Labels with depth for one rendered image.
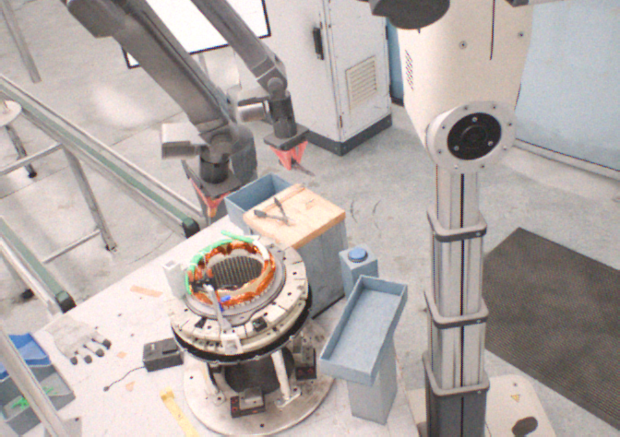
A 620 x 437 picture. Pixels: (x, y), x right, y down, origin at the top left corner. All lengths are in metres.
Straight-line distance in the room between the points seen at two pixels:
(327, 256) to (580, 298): 1.52
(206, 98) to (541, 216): 2.54
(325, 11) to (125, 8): 2.69
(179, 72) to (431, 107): 0.43
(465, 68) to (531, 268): 2.02
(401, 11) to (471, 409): 1.20
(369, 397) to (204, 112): 0.74
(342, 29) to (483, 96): 2.49
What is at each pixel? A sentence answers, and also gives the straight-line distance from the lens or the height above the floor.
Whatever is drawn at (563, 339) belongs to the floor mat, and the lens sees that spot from 2.67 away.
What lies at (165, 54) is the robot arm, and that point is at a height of 1.71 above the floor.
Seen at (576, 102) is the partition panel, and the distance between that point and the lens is 3.34.
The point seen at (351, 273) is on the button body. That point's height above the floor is 1.02.
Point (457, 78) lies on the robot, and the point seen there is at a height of 1.56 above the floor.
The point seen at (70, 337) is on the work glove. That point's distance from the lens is 1.84.
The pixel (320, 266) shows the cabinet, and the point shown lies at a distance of 1.58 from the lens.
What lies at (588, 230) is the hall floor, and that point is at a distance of 3.22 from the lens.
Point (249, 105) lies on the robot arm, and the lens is 1.42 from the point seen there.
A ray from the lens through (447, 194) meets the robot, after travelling 1.23.
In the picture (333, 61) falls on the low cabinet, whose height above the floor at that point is 0.63.
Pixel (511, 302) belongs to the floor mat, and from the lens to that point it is 2.77.
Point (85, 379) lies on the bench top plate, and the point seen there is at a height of 0.78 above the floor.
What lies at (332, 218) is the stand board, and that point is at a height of 1.06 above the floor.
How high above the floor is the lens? 1.99
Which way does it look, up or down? 36 degrees down
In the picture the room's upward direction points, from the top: 10 degrees counter-clockwise
